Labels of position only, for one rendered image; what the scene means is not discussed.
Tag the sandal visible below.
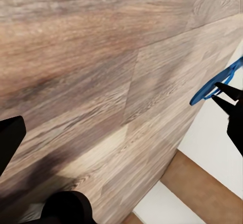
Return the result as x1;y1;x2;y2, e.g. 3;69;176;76
190;57;243;106

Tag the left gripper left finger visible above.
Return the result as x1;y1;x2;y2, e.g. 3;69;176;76
0;116;26;176

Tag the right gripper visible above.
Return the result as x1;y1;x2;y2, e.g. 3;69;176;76
212;82;243;117

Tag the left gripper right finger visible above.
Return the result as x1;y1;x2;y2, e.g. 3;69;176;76
227;115;243;156

